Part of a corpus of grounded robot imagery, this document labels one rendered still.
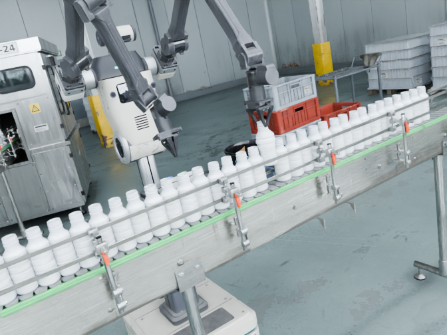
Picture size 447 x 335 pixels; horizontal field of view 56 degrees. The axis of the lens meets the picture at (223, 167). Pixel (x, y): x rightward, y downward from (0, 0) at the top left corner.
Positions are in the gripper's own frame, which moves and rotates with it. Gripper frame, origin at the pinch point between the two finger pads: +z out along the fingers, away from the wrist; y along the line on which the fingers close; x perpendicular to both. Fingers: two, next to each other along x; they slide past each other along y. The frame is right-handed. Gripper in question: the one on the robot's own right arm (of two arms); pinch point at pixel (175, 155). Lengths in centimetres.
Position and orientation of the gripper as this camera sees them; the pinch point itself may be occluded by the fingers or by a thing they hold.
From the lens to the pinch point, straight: 158.1
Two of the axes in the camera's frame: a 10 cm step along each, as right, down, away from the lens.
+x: -4.3, 2.0, 8.8
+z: 3.7, 9.3, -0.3
